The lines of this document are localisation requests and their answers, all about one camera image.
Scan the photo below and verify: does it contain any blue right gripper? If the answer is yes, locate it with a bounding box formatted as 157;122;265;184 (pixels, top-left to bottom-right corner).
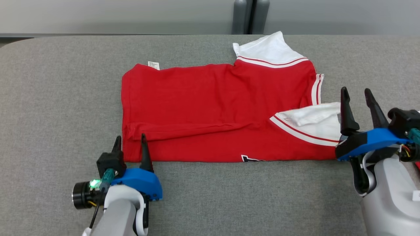
335;87;410;162

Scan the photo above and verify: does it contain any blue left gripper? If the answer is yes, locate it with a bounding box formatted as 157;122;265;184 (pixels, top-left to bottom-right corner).
110;133;163;201

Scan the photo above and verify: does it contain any red garment with white trim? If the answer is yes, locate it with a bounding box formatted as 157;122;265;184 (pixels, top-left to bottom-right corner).
121;31;343;163

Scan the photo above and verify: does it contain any black cylindrical right gripper motor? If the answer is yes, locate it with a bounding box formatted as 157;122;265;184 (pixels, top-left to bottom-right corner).
399;144;420;163

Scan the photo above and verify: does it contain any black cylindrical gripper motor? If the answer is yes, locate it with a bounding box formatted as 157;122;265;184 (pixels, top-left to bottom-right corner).
399;144;420;163
72;181;100;210

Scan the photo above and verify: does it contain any black cylindrical left gripper motor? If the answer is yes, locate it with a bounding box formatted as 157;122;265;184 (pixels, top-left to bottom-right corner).
72;181;100;210

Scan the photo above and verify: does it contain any black cable with teal plug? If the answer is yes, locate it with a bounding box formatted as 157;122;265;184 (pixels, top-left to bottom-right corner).
89;169;116;229
407;128;420;145

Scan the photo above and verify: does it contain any white cable loop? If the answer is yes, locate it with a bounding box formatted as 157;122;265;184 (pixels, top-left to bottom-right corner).
358;154;377;196
133;192;149;236

